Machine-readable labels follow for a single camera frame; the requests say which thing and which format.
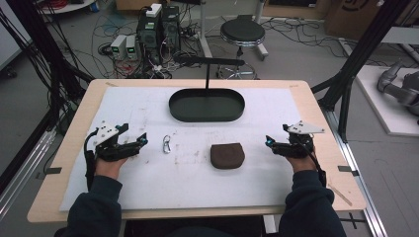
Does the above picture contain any dark tape strip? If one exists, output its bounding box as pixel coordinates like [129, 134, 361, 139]
[337, 165, 361, 178]
[35, 166, 63, 181]

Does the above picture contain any white round table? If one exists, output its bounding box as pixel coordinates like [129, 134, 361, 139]
[37, 0, 97, 16]

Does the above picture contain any white box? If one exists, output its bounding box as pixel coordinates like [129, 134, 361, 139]
[145, 2, 163, 19]

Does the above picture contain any person's right hand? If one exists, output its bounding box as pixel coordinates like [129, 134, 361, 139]
[284, 154, 318, 174]

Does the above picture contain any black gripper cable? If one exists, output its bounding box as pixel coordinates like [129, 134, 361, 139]
[295, 133, 328, 189]
[83, 127, 100, 192]

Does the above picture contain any white platform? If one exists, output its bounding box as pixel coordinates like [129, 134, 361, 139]
[355, 64, 419, 138]

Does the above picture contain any thin wooden stick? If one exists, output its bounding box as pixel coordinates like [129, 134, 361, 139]
[327, 183, 354, 207]

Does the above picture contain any black round stool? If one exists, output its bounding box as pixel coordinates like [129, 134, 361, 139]
[216, 14, 267, 80]

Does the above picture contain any cardboard box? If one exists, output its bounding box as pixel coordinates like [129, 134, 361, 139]
[323, 0, 393, 41]

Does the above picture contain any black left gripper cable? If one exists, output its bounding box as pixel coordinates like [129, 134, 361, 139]
[83, 127, 100, 192]

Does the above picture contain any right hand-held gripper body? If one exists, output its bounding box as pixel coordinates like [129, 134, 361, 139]
[276, 119, 326, 160]

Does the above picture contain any white table leg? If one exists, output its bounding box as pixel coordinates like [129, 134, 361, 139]
[197, 0, 213, 59]

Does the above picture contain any aluminium rail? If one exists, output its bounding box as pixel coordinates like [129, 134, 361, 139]
[321, 107, 389, 237]
[0, 127, 57, 221]

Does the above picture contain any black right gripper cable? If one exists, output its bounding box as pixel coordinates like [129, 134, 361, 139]
[295, 133, 328, 189]

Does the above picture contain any black stand with oval tray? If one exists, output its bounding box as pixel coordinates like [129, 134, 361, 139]
[168, 54, 247, 123]

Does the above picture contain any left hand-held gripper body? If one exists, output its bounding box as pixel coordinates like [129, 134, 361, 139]
[94, 120, 141, 163]

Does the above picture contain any black frame post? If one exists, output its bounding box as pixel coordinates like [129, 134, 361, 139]
[310, 0, 416, 143]
[5, 0, 95, 136]

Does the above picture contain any brown pouch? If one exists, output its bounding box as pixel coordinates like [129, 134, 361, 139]
[209, 142, 246, 171]

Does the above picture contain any black computer tower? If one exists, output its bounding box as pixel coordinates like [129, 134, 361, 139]
[160, 5, 182, 51]
[135, 13, 163, 64]

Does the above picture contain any white table mat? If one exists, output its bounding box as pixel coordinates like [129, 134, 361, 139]
[58, 85, 302, 212]

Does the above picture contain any silver carabiner key ring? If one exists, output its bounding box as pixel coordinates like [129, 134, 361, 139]
[162, 134, 173, 155]

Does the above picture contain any grey power supply unit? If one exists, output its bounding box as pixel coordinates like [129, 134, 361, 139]
[125, 34, 139, 61]
[110, 34, 128, 61]

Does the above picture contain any person's left hand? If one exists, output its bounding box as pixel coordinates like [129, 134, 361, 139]
[94, 157, 129, 181]

